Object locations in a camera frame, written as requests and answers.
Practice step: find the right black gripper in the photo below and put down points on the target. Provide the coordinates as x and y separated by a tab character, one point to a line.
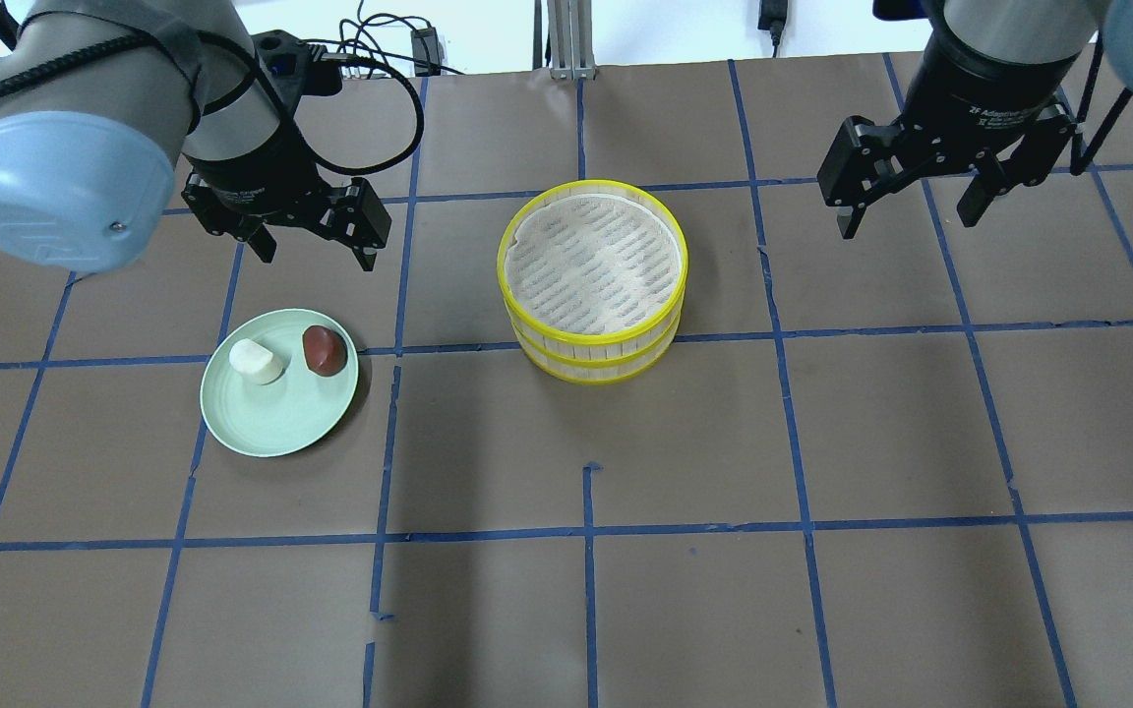
980	84

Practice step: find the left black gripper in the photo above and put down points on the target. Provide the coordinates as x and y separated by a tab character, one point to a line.
254	174

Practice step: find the brown steamed bun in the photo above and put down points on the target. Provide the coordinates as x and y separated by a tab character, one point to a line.
324	350

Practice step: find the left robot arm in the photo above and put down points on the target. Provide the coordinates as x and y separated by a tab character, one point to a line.
109	109

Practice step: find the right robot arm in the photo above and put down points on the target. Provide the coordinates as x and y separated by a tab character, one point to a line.
1096	89

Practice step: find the white steamed bun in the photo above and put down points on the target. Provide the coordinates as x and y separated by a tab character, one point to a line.
255	364

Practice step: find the light green plate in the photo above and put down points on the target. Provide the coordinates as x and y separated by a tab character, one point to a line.
289	414

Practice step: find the black power adapter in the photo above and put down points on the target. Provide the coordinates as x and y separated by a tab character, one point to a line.
773	18

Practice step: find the aluminium frame post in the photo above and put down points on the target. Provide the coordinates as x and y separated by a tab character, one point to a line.
570	40

